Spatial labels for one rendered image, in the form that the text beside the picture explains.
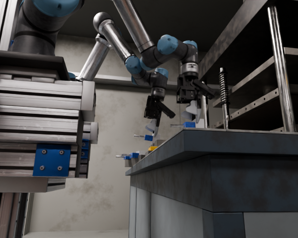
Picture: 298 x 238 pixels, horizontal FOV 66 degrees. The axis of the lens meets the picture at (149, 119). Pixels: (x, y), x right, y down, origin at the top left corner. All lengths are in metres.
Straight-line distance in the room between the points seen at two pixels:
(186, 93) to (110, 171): 2.96
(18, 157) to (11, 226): 0.31
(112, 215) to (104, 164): 0.78
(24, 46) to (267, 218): 0.71
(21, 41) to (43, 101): 0.19
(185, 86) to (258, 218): 0.63
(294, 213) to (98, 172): 3.45
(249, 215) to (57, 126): 0.49
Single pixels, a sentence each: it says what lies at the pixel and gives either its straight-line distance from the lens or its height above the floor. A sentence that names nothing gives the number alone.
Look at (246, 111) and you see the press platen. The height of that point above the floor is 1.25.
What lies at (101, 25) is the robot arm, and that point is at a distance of 1.33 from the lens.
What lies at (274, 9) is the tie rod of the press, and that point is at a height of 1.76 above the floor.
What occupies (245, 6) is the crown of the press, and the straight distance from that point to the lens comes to 1.99.
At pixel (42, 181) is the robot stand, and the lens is 0.78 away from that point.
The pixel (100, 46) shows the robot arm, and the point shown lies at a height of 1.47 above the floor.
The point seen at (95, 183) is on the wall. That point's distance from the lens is 3.77.
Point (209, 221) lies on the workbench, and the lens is 0.41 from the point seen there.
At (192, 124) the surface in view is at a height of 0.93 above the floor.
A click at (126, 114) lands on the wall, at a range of 3.93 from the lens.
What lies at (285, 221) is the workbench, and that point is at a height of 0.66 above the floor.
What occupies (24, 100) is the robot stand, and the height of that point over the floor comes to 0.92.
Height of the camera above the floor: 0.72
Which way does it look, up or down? 15 degrees up
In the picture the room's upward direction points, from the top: 1 degrees clockwise
